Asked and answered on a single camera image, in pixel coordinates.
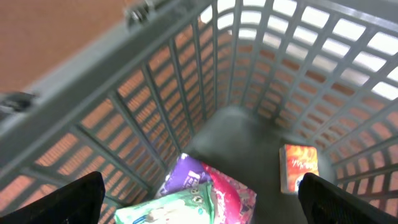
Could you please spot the grey plastic mesh basket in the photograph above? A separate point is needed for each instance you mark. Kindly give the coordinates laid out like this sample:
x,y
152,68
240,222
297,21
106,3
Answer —
x,y
227,82

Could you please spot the mint green snack packet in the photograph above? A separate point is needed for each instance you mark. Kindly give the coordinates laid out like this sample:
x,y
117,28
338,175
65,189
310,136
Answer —
x,y
189,206

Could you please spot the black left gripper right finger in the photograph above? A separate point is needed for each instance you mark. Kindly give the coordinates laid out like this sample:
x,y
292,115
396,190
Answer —
x,y
325,203

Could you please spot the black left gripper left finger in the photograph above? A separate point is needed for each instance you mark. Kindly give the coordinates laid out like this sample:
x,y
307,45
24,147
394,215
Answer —
x,y
78,202

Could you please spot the small orange box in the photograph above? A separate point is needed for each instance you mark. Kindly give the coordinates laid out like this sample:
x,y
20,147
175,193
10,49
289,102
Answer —
x,y
295,162

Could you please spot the purple red tissue pack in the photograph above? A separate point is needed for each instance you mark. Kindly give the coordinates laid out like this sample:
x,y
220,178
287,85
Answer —
x,y
233,201

